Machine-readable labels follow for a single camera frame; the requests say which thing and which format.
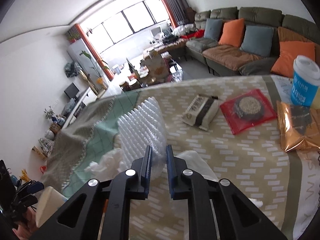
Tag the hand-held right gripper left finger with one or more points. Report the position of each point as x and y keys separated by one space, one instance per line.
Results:
x=146 y=172

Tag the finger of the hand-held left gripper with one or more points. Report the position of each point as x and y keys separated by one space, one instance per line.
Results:
x=35 y=186
x=28 y=200

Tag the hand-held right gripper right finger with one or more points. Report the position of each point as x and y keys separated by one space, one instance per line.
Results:
x=171 y=175

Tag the white foam net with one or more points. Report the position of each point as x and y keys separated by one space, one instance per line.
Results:
x=140 y=122

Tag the person's left hand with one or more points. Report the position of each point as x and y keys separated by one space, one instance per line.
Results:
x=27 y=223

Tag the yellow dried flowers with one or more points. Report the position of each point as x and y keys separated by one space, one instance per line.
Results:
x=25 y=175

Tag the red plastic object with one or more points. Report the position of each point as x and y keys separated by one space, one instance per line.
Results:
x=43 y=169

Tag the small wooden holder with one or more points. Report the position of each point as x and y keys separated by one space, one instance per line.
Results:
x=38 y=153

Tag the white ceramic jar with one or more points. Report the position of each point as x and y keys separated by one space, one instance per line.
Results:
x=49 y=135

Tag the patterned tablecloth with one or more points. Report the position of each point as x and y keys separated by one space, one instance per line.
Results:
x=237 y=170

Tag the blue and white porcelain jar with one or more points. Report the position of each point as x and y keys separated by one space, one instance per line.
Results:
x=57 y=120

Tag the black and white snack packet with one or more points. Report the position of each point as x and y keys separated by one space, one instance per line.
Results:
x=200 y=110

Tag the plant in dark vase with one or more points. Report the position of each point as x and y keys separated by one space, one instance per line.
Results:
x=49 y=113

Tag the red snack packet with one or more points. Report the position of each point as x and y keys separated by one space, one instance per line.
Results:
x=231 y=121

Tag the clear plastic bag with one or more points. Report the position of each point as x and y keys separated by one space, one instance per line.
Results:
x=68 y=107

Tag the coffee table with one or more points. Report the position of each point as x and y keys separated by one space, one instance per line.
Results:
x=150 y=78

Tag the white tv cabinet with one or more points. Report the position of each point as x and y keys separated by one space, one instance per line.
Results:
x=83 y=97

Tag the black monitor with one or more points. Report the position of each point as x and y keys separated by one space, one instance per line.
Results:
x=71 y=90

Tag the tall leafy potted plant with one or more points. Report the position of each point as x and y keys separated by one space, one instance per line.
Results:
x=99 y=80

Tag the brown paper bag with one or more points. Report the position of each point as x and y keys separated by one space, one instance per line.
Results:
x=155 y=66

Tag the small white pedal bin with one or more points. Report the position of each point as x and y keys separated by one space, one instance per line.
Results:
x=115 y=69

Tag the cloth-covered standing fan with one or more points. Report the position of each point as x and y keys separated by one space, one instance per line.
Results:
x=72 y=68

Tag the brown ottoman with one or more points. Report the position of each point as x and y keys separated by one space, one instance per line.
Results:
x=175 y=47

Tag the orange and grey curtain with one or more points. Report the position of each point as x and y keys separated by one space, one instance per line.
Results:
x=172 y=2
x=96 y=55

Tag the gold snack packet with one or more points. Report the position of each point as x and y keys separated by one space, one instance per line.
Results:
x=296 y=130

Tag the brown seat cover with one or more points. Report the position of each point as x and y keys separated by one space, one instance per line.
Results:
x=230 y=55

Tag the black bag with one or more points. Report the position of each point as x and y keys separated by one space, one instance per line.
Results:
x=170 y=39

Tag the white standing air conditioner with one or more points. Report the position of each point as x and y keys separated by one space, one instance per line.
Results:
x=78 y=52

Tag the white office chair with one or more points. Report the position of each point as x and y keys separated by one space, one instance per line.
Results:
x=156 y=33

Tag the red cloth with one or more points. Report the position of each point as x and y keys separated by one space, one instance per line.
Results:
x=197 y=33

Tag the white clothes pile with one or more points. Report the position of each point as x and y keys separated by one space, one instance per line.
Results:
x=183 y=29

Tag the blue-grey cushion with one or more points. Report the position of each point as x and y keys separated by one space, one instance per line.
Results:
x=212 y=28
x=256 y=41

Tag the small red-potted plant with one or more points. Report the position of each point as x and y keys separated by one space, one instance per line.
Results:
x=73 y=38

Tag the orange cushion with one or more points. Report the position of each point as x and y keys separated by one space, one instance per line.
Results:
x=291 y=57
x=231 y=32

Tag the blue and white cup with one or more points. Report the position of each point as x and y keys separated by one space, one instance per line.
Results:
x=303 y=90

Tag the large window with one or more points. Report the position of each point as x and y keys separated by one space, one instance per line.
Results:
x=135 y=15

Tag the dark wooden cabinet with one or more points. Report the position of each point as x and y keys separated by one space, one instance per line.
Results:
x=190 y=15

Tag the green sofa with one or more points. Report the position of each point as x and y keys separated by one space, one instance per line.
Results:
x=260 y=15

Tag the brown back cushion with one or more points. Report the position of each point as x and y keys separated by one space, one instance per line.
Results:
x=290 y=35

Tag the picture frame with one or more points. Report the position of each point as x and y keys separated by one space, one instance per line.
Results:
x=55 y=128

